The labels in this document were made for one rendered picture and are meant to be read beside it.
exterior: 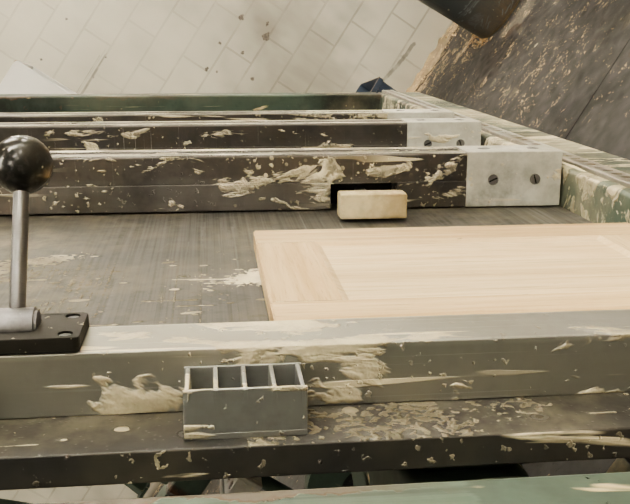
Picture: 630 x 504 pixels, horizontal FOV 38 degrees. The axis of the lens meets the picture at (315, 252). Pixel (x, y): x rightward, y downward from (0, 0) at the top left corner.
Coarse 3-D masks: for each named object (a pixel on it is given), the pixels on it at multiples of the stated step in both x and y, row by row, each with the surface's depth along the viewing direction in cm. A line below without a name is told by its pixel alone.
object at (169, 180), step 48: (0, 192) 110; (48, 192) 111; (96, 192) 112; (144, 192) 112; (192, 192) 113; (240, 192) 114; (288, 192) 114; (336, 192) 118; (432, 192) 116; (480, 192) 117; (528, 192) 118
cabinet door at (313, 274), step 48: (288, 240) 91; (336, 240) 91; (384, 240) 91; (432, 240) 92; (480, 240) 92; (528, 240) 93; (576, 240) 93; (624, 240) 92; (288, 288) 75; (336, 288) 75; (384, 288) 76; (432, 288) 76; (480, 288) 76; (528, 288) 76; (576, 288) 76; (624, 288) 76
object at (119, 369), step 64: (320, 320) 60; (384, 320) 60; (448, 320) 60; (512, 320) 60; (576, 320) 60; (0, 384) 54; (64, 384) 54; (128, 384) 55; (320, 384) 56; (384, 384) 57; (448, 384) 57; (512, 384) 58; (576, 384) 58
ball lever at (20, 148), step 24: (0, 144) 57; (24, 144) 57; (0, 168) 57; (24, 168) 57; (48, 168) 58; (24, 192) 57; (24, 216) 57; (24, 240) 57; (24, 264) 56; (24, 288) 56; (0, 312) 55; (24, 312) 55
